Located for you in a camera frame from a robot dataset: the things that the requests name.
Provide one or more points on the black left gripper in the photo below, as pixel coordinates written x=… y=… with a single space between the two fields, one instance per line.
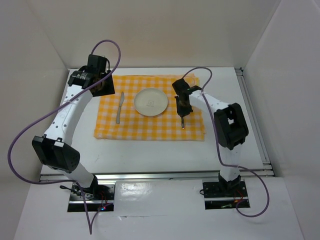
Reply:
x=106 y=73

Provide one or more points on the silver table knife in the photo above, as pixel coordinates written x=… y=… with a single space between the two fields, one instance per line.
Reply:
x=121 y=101

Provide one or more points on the silver fork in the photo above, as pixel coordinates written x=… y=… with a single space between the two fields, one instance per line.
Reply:
x=182 y=122

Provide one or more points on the yellow white checkered cloth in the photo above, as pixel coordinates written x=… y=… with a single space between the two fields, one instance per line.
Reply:
x=137 y=127

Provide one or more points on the aluminium front rail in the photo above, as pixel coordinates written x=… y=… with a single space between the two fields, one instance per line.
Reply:
x=159 y=175

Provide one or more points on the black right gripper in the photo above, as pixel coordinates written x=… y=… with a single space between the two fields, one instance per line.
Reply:
x=181 y=111

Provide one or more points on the cream round plate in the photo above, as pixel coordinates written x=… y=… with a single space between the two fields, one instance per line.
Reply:
x=150 y=102

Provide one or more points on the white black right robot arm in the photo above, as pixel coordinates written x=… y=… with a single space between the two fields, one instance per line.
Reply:
x=230 y=130

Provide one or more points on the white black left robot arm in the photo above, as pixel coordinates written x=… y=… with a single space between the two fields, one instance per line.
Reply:
x=54 y=148

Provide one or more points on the clear drinking glass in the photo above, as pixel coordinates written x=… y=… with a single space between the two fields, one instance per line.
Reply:
x=191 y=80

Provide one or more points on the aluminium rail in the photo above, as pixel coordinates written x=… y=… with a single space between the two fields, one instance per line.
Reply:
x=159 y=175
x=267 y=166

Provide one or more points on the aluminium right side rail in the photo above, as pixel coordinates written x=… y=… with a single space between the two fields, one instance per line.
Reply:
x=267 y=166

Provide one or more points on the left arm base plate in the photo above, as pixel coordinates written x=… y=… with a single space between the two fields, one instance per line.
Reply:
x=103 y=201

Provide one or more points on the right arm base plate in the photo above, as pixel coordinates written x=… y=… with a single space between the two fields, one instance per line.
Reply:
x=217 y=199

